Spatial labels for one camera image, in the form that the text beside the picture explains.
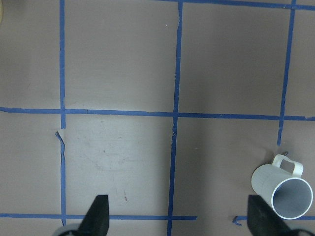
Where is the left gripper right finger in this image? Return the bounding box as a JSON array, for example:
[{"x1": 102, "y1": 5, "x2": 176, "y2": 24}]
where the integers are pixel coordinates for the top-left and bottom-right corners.
[{"x1": 247, "y1": 195, "x2": 294, "y2": 236}]

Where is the white HOME mug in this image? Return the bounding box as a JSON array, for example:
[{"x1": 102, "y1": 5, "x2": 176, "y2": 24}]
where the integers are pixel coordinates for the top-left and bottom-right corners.
[{"x1": 251, "y1": 154, "x2": 314, "y2": 220}]

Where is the wooden mug tree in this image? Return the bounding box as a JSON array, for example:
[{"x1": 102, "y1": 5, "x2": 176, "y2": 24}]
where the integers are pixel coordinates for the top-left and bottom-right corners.
[{"x1": 0, "y1": 0, "x2": 3, "y2": 23}]

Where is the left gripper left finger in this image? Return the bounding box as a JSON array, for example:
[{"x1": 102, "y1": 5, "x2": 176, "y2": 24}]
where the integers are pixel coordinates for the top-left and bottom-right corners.
[{"x1": 78, "y1": 195, "x2": 109, "y2": 236}]

